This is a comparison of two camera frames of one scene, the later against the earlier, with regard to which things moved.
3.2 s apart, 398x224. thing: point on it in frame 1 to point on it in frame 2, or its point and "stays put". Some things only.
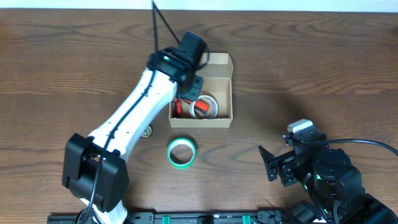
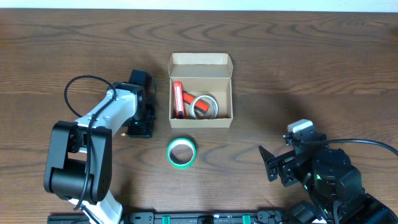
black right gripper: x=280 y=163 stays put
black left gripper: x=193 y=90 to x=140 y=129
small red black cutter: x=201 y=106 stays put
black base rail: x=199 y=217 stays put
